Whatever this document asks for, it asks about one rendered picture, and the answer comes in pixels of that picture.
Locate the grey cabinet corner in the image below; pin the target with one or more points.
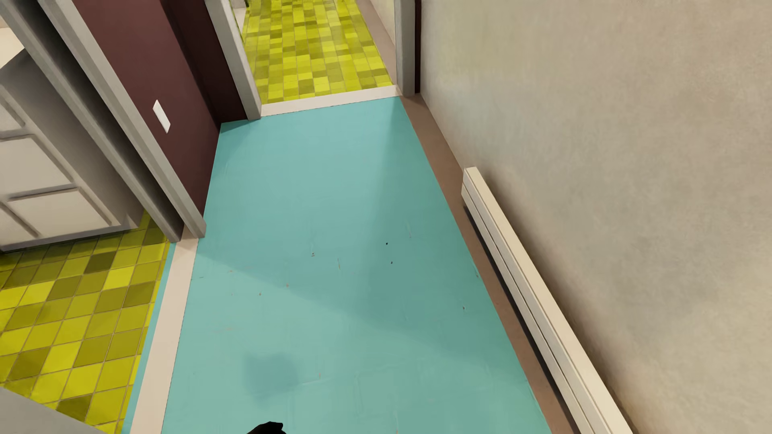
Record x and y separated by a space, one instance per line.
30 416

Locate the white baseboard heater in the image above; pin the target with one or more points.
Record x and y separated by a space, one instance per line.
531 289

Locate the black robot body part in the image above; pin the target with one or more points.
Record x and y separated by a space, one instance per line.
267 428

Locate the white panelled door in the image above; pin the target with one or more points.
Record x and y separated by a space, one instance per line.
45 181

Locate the grey door frame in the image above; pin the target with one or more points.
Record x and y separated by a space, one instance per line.
114 114
241 60

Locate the white wall light switch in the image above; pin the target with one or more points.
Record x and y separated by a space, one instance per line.
161 116

